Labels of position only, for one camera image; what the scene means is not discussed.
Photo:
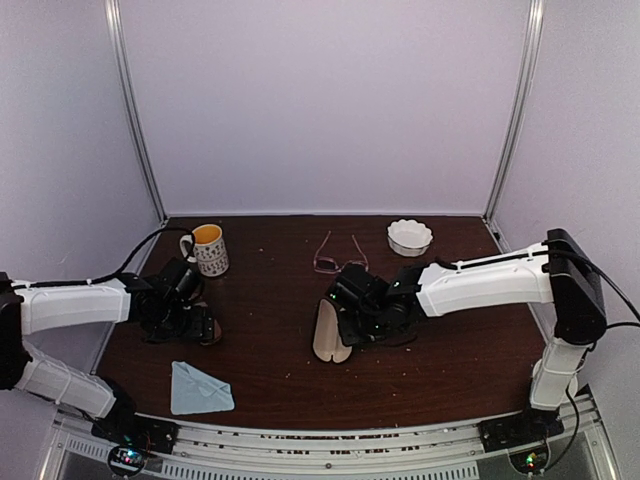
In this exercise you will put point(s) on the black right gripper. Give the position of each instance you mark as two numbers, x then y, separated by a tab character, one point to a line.
351	337

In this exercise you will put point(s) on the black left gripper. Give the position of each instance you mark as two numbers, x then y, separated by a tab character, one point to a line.
200	327

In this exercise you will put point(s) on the brown plaid glasses case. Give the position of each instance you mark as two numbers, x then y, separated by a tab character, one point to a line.
208	328

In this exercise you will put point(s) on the black quilted glasses case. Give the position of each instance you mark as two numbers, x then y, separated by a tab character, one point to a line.
327	344

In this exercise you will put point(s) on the light blue cloth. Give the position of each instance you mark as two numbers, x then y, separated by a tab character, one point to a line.
195	392

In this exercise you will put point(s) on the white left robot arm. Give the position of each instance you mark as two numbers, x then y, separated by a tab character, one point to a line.
166	305

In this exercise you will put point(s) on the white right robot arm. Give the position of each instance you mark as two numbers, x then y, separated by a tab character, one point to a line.
555	271

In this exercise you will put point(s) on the white floral mug yellow inside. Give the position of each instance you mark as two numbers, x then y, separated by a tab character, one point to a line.
205	247

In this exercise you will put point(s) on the white fluted ceramic bowl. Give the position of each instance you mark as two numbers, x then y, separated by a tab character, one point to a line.
408	237

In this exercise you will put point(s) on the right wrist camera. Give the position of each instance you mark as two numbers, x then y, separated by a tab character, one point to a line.
355	288

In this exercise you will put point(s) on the pink frame sunglasses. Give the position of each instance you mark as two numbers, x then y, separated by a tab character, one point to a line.
328	265

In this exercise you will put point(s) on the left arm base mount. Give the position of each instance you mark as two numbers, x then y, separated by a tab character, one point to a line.
136	444

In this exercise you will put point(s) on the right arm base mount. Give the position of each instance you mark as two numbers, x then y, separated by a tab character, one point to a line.
524	436

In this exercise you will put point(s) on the front aluminium rail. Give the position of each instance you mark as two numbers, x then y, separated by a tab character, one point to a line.
441	451

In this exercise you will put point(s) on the left aluminium frame post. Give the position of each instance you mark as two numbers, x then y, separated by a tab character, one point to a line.
117	37

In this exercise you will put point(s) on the aluminium frame post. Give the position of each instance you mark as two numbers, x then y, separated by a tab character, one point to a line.
117	37
527	69

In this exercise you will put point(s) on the right aluminium frame post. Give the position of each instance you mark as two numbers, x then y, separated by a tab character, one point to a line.
527	69

